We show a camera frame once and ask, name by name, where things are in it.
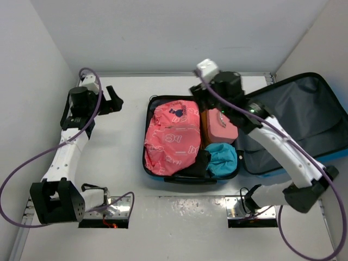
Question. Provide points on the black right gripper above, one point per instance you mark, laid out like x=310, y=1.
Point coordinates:
x=201, y=92

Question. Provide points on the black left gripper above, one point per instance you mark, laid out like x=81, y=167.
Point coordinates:
x=109, y=105

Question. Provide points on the pink box with metal handle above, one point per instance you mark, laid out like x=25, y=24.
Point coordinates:
x=220, y=129

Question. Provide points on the brown cloth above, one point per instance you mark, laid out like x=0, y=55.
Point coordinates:
x=205, y=140

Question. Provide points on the coral pink patterned cloth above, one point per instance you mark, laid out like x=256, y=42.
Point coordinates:
x=173, y=138

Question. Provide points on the light blue cloth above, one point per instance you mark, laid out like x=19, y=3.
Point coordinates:
x=223, y=159

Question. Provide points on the blue suitcase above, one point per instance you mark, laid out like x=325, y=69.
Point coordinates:
x=308, y=110

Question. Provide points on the black pouch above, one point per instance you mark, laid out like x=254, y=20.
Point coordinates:
x=199, y=168

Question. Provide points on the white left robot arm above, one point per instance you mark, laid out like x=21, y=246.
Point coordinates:
x=56, y=198

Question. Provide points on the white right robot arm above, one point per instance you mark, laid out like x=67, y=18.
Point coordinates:
x=309, y=178

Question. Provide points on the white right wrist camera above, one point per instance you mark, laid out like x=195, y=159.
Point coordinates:
x=207, y=69

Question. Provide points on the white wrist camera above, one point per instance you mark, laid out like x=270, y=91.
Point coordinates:
x=207, y=69
x=90, y=82

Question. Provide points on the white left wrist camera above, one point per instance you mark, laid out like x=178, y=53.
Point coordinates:
x=90, y=82

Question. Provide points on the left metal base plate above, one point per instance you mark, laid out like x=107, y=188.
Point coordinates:
x=119, y=210

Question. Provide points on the metal base plate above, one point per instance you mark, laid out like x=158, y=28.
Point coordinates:
x=235, y=210
x=119, y=210

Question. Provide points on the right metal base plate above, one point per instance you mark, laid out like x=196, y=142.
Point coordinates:
x=235, y=210

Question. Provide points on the aluminium table frame rail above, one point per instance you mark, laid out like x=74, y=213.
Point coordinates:
x=22, y=233

